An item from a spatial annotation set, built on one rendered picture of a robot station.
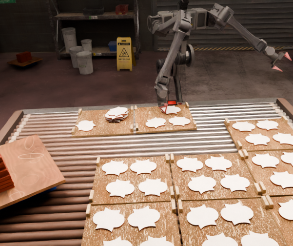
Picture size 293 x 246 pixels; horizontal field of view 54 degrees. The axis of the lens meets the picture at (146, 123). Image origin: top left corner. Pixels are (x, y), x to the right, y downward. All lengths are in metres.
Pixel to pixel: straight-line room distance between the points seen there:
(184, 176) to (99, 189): 0.44
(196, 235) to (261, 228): 0.28
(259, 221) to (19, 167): 1.18
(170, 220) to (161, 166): 0.37
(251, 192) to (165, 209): 0.44
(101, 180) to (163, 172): 0.34
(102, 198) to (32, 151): 0.50
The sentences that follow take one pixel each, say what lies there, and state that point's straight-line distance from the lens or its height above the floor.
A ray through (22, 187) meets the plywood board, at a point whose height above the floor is 1.04.
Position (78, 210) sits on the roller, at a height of 0.91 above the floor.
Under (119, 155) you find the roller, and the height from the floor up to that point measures 0.92.
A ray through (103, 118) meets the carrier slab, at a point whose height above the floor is 0.94.
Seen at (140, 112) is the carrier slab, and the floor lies 0.94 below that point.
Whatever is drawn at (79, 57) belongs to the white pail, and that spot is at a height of 0.33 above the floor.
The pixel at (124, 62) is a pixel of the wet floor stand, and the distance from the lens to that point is 5.58.
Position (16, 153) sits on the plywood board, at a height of 1.04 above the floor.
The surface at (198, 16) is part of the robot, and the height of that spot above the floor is 1.48.
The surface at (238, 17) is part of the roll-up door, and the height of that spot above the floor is 0.70.
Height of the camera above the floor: 1.96
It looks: 31 degrees down
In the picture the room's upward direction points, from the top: 3 degrees counter-clockwise
